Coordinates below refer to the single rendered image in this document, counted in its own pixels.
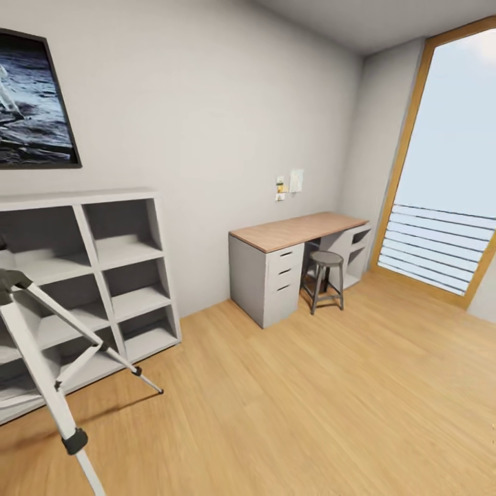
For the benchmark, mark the desk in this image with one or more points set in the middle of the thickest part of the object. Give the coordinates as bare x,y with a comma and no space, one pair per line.
266,261

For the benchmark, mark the taboret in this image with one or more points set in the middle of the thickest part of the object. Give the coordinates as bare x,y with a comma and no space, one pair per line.
325,260

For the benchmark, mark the bookcase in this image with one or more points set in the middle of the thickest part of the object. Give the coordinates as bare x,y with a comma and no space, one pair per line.
49,331

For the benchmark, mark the painting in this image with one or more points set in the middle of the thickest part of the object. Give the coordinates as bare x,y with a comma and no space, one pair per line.
35,130

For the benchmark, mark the fixed window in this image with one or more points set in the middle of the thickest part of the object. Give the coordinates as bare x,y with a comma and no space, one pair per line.
438,229

